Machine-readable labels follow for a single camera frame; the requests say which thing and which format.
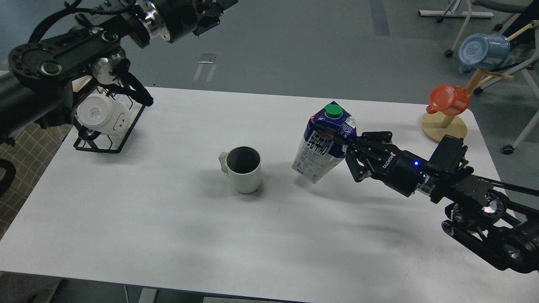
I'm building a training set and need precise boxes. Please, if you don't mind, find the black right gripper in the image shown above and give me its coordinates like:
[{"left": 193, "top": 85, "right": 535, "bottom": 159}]
[{"left": 311, "top": 118, "right": 427, "bottom": 197}]

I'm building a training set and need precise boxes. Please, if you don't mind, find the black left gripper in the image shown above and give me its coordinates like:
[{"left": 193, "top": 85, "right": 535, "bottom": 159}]
[{"left": 154, "top": 0, "right": 239, "bottom": 43}]

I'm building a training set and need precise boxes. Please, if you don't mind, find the blue white milk carton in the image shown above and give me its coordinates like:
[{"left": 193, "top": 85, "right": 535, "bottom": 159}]
[{"left": 291, "top": 101, "right": 357, "bottom": 184}]

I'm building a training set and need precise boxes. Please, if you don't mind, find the white ribbed mug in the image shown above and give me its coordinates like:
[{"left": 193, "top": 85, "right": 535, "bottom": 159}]
[{"left": 218, "top": 146, "right": 262, "bottom": 194}]

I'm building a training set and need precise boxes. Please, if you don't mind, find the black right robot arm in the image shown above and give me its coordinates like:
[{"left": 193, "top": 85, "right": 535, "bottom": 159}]
[{"left": 315, "top": 126, "right": 539, "bottom": 274}]

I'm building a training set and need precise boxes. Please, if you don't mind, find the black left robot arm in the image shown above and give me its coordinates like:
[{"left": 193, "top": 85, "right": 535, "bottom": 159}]
[{"left": 0, "top": 0, "right": 237, "bottom": 146}]

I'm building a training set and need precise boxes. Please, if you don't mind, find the wooden cup tree stand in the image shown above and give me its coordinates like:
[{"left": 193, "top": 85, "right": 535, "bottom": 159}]
[{"left": 421, "top": 20, "right": 538, "bottom": 142}]

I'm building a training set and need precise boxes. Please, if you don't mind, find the orange plastic cup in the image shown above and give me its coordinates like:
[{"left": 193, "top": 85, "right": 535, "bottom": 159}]
[{"left": 426, "top": 84, "right": 470, "bottom": 117}]

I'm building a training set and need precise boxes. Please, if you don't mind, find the white cup on rack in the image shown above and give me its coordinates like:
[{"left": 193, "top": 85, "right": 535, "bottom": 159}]
[{"left": 75, "top": 93, "right": 131, "bottom": 136}]

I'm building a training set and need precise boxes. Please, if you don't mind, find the blue plastic cup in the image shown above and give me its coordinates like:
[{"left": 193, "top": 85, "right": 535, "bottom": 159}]
[{"left": 458, "top": 33, "right": 511, "bottom": 74}]

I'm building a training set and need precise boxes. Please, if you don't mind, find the white rolling stand base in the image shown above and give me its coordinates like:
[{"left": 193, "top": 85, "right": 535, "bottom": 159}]
[{"left": 417, "top": 0, "right": 494, "bottom": 58}]

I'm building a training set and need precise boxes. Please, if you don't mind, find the beige checkered cloth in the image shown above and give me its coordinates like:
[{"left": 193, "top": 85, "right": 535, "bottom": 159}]
[{"left": 0, "top": 113, "right": 73, "bottom": 237}]

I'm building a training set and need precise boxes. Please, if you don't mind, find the black wire cup rack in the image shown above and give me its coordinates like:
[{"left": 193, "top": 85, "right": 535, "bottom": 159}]
[{"left": 73, "top": 87, "right": 146, "bottom": 154}]

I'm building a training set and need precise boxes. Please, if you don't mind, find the white chair frame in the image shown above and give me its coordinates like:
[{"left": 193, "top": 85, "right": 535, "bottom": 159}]
[{"left": 474, "top": 0, "right": 539, "bottom": 155}]

